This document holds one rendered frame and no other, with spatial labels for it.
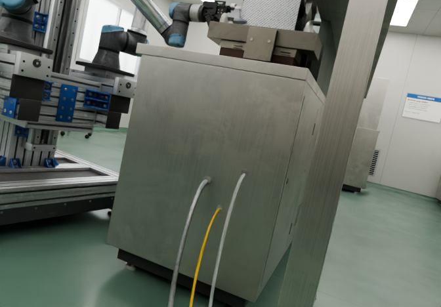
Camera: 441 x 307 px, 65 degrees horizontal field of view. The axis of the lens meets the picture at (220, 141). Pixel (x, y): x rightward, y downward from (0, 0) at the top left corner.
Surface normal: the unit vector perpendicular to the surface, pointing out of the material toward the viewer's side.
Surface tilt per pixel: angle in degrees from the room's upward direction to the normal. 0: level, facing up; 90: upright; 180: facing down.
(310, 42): 90
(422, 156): 90
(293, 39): 90
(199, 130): 90
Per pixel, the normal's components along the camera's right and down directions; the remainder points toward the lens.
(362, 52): -0.36, 0.00
